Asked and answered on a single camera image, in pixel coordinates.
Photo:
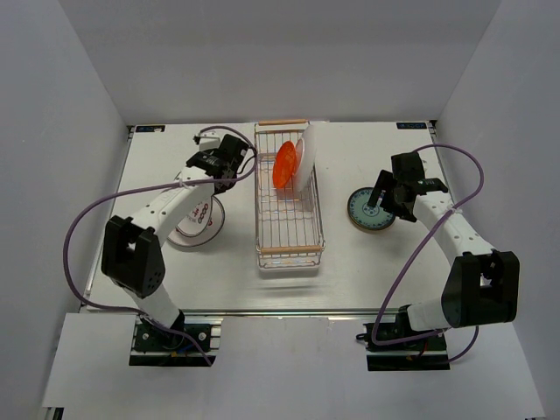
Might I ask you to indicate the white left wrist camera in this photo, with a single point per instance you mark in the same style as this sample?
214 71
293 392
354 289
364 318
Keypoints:
207 141

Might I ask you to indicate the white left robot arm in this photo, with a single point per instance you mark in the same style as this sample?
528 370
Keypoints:
132 246

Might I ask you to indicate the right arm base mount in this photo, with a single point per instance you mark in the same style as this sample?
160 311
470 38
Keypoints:
421 355

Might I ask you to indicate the left table corner label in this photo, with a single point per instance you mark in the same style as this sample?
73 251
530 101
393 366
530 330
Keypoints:
149 128

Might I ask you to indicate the white drip tray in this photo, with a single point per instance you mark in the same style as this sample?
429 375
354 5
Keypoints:
288 265

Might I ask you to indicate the orange plastic plate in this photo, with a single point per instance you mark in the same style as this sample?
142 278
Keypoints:
285 165

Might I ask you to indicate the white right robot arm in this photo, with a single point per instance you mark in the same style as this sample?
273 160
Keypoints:
483 284

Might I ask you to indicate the plain white plate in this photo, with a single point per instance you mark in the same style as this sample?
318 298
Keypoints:
306 153

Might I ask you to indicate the right table corner label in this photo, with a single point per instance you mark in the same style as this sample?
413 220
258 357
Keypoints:
411 125

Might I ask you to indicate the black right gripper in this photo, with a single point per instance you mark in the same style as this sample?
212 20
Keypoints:
386 182

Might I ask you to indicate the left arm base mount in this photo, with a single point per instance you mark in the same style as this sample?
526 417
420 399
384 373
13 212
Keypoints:
151 347

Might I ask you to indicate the table corner label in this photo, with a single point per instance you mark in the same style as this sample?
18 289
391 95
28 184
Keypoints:
411 125
149 128

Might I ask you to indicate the metal wire dish rack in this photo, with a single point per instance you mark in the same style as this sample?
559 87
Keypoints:
286 221

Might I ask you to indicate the white plate red characters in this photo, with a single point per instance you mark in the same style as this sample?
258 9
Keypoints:
200 226

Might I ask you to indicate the teal blue patterned plate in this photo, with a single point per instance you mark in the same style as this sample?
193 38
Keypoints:
364 216

